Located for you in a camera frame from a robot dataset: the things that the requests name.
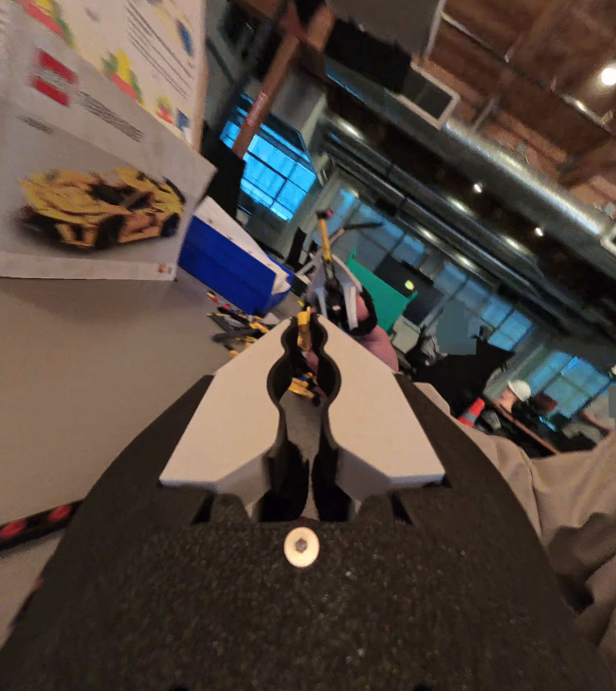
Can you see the person's right hand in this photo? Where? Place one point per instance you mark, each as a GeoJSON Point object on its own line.
{"type": "Point", "coordinates": [381, 345]}

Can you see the pile of yellow black bricks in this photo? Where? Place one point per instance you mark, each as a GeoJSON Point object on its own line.
{"type": "Point", "coordinates": [243, 326]}

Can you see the white paper sheets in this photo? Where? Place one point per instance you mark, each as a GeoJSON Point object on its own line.
{"type": "Point", "coordinates": [232, 226]}

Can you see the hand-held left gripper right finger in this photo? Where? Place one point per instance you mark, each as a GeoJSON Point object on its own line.
{"type": "Point", "coordinates": [389, 426]}

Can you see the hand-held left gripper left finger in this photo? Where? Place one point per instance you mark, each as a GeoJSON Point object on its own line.
{"type": "Point", "coordinates": [221, 426]}

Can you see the silver ventilation duct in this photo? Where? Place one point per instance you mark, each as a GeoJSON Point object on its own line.
{"type": "Point", "coordinates": [502, 167]}

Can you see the orange traffic cone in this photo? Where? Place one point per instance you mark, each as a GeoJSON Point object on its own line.
{"type": "Point", "coordinates": [472, 413]}

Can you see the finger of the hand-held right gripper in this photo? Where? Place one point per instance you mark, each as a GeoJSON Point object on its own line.
{"type": "Point", "coordinates": [352, 286]}
{"type": "Point", "coordinates": [320, 301]}

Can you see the white hard hat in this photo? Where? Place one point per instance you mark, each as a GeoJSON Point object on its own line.
{"type": "Point", "coordinates": [519, 388]}

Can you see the wooden post red label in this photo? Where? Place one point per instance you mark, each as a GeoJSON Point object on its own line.
{"type": "Point", "coordinates": [275, 81]}

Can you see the group of black pinned beams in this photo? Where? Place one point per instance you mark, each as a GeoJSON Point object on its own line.
{"type": "Point", "coordinates": [16, 529]}

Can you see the ceiling light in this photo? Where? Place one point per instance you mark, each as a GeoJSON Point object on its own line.
{"type": "Point", "coordinates": [610, 75]}

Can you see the blue plastic bin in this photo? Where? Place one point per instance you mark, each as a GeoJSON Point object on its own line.
{"type": "Point", "coordinates": [221, 259]}

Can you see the person's right forearm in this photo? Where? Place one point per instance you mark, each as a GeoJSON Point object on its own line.
{"type": "Point", "coordinates": [502, 459]}

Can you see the yellow panel black connector assembly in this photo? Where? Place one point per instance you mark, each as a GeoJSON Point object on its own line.
{"type": "Point", "coordinates": [303, 329]}

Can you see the black monitor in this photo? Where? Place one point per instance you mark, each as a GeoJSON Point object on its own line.
{"type": "Point", "coordinates": [421, 302]}

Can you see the green felt bin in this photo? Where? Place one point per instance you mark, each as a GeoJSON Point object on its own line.
{"type": "Point", "coordinates": [378, 291]}

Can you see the black head desk lamp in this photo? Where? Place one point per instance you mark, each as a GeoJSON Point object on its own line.
{"type": "Point", "coordinates": [362, 226]}

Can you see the dark overhead panel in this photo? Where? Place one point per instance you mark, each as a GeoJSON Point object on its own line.
{"type": "Point", "coordinates": [383, 27]}

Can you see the person's beige jacket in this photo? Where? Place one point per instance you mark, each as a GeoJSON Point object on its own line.
{"type": "Point", "coordinates": [610, 567]}

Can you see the toy car instruction booklet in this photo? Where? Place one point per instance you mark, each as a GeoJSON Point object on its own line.
{"type": "Point", "coordinates": [70, 162]}

